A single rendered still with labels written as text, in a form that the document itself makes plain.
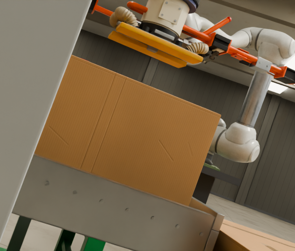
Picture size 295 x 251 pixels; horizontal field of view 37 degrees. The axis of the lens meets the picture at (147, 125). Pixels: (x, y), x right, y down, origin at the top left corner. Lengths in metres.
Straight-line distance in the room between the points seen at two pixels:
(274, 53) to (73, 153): 1.37
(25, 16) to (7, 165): 0.21
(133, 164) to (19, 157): 0.98
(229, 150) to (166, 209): 1.09
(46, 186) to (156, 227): 0.38
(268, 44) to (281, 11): 5.63
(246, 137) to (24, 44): 1.97
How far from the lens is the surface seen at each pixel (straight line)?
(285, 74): 2.01
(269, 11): 8.14
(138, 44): 1.85
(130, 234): 1.49
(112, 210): 1.46
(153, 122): 1.62
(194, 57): 1.71
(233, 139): 2.52
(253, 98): 2.54
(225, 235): 1.67
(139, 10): 1.81
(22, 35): 0.67
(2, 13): 0.68
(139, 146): 1.61
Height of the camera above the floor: 0.74
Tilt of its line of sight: 3 degrees up
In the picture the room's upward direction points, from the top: 20 degrees clockwise
